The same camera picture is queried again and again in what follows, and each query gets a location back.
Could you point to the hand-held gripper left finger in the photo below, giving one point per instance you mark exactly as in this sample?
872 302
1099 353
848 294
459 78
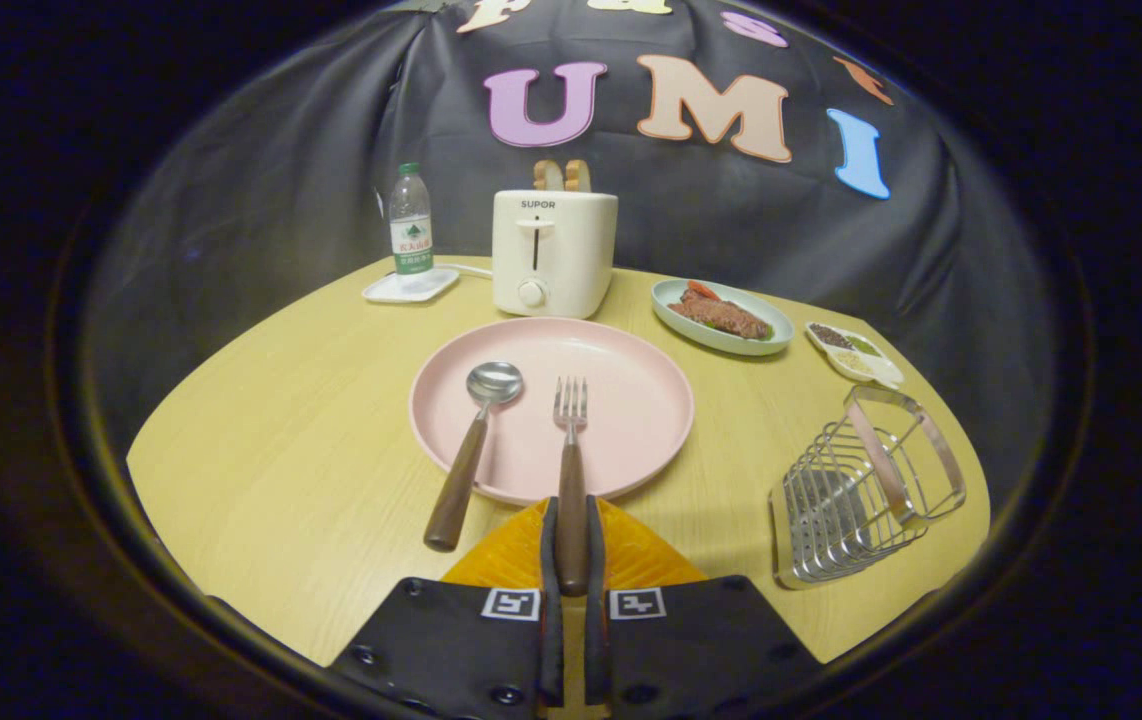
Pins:
551 600

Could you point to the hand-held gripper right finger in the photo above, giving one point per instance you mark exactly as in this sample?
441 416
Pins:
595 620

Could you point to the pink round plate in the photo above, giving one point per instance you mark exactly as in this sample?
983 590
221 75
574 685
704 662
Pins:
626 400

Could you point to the pale green oval plate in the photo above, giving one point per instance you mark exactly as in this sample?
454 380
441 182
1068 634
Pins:
668 302

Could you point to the brown cooked meat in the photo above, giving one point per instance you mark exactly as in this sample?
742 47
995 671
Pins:
723 317

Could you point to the red tomato slice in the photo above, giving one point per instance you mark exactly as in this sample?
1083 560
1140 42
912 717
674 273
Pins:
702 290

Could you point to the cream white toaster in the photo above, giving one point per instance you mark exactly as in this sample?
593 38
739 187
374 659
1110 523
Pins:
576 250

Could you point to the white square coaster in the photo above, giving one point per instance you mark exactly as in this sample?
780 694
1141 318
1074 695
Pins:
381 290

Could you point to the white divided seasoning dish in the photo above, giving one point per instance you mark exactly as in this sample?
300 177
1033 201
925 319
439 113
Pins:
856 360

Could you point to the clear plastic water bottle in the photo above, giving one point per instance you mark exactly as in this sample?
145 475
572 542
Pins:
411 225

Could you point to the black backdrop cloth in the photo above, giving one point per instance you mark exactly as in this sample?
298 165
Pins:
281 200

